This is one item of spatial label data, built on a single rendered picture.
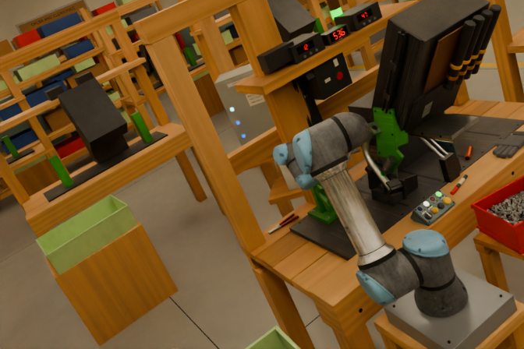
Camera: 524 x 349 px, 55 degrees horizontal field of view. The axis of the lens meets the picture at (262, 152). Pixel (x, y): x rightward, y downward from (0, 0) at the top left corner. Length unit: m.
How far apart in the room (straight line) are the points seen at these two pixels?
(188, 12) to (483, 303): 1.40
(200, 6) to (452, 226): 1.27
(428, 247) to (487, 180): 0.75
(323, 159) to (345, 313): 0.62
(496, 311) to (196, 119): 1.22
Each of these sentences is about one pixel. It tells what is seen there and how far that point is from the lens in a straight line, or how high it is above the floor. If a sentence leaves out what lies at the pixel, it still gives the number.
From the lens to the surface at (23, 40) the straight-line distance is 8.45.
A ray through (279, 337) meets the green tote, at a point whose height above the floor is 0.93.
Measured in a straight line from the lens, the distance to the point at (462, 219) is 2.09.
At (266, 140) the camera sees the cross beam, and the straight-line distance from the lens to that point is 2.26.
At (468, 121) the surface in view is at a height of 1.13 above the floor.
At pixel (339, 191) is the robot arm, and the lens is 1.43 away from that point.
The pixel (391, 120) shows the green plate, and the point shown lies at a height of 1.23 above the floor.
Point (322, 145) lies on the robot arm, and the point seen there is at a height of 1.48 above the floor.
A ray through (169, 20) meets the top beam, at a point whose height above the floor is 1.90.
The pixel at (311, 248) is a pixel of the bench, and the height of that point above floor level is 0.88.
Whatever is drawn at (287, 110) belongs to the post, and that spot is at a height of 1.36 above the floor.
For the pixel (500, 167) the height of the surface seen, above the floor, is 0.90.
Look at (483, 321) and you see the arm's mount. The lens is 1.58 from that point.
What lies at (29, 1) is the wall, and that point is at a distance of 11.62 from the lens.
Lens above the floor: 2.01
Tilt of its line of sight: 21 degrees down
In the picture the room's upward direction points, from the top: 23 degrees counter-clockwise
